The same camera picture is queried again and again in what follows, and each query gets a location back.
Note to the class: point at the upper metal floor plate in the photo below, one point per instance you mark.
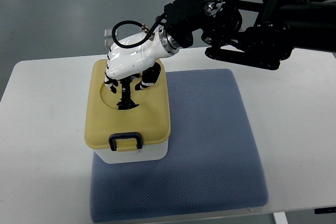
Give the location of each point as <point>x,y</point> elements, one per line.
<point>108,33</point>

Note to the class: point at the white storage box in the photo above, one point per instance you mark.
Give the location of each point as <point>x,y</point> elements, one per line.
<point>146,153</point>

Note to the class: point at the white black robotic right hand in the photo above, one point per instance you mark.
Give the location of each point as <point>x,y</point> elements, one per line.
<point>141,59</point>

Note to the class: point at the white table leg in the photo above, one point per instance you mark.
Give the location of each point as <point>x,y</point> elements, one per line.
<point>280,218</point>

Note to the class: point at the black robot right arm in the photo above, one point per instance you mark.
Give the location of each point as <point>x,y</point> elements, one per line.
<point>255,33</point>

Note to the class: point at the black table bracket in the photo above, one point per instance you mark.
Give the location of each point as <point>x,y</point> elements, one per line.
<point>329,210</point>

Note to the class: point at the yellow box lid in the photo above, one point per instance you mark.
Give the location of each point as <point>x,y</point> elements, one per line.
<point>150,118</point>

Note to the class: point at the blue-grey padded mat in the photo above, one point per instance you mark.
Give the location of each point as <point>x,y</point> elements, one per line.
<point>212,162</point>

